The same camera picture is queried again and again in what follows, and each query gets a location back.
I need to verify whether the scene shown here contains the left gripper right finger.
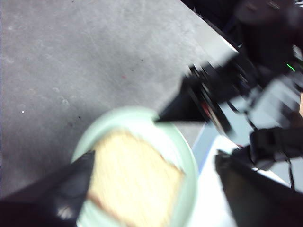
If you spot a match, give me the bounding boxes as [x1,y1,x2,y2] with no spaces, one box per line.
[214,151,303,227]

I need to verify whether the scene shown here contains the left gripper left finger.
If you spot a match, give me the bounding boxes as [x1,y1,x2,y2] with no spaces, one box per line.
[0,151,96,227]

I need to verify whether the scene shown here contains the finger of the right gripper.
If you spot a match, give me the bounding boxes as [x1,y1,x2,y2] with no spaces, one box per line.
[155,79,207,123]

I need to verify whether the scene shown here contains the pale green round plate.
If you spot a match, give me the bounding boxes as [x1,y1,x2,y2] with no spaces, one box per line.
[71,106,199,227]

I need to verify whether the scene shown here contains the square toast slice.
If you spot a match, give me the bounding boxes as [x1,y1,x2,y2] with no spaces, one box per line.
[86,129,187,227]

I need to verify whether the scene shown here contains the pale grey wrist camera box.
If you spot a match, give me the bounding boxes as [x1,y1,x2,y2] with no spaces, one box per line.
[243,75,302,130]

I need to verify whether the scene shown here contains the black cable bundle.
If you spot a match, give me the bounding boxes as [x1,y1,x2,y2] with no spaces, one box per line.
[250,127,303,190]

